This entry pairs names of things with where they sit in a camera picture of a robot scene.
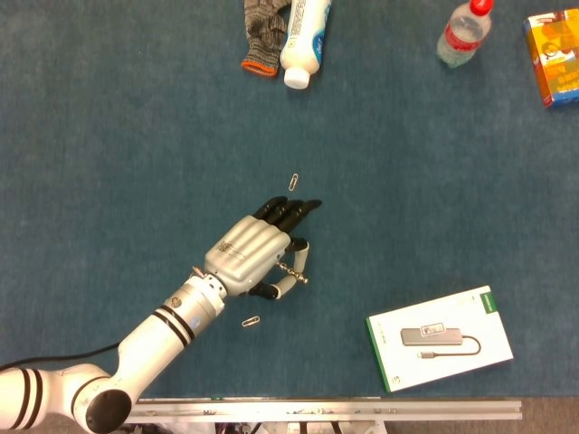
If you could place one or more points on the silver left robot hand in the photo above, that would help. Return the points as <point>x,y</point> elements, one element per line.
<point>244,257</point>

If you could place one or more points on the metal beaded rod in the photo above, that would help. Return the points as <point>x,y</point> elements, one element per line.
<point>294,272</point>

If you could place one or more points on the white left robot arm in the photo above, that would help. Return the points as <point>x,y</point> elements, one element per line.
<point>154,343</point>

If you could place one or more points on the paperclip bottom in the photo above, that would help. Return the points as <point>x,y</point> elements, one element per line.
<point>250,321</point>

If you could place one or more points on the paperclip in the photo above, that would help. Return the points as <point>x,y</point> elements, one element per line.
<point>250,321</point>
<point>294,182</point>

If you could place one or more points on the teal felt table cover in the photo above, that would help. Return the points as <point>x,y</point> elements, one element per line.
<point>362,135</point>

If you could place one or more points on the white USB hub box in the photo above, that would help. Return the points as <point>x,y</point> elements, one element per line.
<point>439,339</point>

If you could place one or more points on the grey knit work glove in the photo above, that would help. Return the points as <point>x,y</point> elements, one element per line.
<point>264,40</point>

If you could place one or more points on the white plastic bottle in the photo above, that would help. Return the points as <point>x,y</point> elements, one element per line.
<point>303,40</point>

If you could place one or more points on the clear red-capped water bottle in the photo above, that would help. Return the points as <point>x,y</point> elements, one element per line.
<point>463,36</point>

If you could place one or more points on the orange yellow carton box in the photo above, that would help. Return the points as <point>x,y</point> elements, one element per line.
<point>556,63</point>

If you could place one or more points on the aluminium profile rail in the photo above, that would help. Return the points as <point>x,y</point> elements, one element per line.
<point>316,410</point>

